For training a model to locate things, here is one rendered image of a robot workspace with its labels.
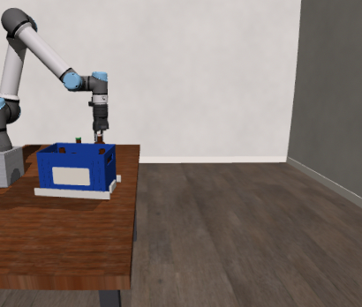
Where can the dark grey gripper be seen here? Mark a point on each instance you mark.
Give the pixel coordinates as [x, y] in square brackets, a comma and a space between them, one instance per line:
[100, 110]

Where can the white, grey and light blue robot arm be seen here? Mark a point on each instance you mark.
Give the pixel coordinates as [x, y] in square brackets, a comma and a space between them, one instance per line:
[13, 20]

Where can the blue plastic crate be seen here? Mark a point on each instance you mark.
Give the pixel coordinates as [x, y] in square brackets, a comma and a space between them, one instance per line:
[81, 167]

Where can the brown bottle with white cap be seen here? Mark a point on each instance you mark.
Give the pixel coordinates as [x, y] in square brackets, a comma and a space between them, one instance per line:
[99, 138]

